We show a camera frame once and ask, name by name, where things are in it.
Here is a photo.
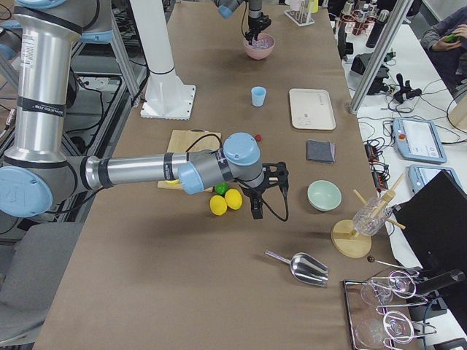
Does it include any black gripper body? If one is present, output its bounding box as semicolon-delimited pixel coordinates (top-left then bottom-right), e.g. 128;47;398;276
239;162;289;199
244;13;271;40

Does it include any pink bowl of ice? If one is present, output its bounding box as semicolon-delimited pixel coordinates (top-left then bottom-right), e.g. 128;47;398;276
243;32;275;61

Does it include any light blue plastic cup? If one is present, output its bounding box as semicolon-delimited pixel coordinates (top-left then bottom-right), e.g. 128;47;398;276
251;86;267;107

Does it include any steel ice scoop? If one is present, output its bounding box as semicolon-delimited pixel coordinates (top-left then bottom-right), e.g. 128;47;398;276
265;250;329;287

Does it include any wooden cup stand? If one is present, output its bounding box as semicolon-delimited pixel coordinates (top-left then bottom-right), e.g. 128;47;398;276
331;174;406;258

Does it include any yellow lemon upper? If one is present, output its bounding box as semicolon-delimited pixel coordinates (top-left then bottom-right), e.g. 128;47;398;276
224;188;243;210

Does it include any yellow lemon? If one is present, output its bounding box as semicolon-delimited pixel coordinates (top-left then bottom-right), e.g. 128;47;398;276
209;195;228;216
224;188;243;210

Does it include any yellow lemon lower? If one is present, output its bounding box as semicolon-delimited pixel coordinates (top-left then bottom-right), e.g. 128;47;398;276
209;195;228;216

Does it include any green lime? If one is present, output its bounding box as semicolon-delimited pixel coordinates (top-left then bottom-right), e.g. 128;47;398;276
214;182;229;196

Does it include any grey folded cloth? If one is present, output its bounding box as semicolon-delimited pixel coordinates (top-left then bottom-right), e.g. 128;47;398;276
306;140;335;163

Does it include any mint green bowl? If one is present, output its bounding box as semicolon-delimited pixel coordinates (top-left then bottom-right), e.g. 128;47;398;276
307;180;342;211

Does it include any cream rabbit serving tray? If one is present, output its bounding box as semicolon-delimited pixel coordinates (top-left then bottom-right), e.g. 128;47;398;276
289;88;336;131

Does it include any bamboo cutting board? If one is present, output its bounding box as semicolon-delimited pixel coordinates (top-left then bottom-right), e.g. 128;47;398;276
157;129;223;193

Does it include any glass mug on stand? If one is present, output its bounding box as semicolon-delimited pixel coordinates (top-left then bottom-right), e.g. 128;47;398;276
352;198;392;236

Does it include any teach pendant near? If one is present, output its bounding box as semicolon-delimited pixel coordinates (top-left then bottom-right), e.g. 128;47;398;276
408;164;462;194

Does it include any teach pendant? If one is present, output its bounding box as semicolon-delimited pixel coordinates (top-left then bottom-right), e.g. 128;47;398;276
392;117;447;164
408;164;462;194

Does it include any teach pendant far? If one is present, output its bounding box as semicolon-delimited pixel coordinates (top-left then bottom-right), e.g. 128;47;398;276
392;117;447;164

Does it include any black tray with glasses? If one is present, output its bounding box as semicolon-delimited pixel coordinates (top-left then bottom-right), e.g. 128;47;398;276
341;268;460;350

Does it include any white wire cup rack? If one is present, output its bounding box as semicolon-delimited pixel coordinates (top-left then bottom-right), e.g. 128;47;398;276
285;0;319;27

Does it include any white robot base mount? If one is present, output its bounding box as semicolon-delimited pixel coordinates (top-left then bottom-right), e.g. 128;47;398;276
131;0;196;120

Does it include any aluminium frame post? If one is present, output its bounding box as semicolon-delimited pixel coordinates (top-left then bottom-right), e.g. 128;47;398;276
349;0;413;115

